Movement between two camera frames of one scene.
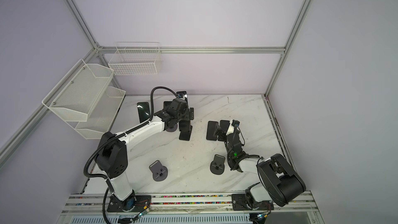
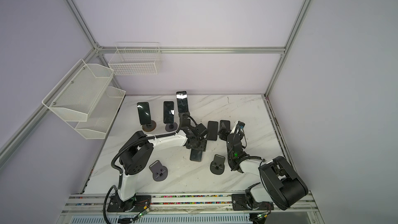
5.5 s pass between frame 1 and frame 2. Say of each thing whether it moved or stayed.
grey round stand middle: stayed
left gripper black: moved
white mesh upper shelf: stayed
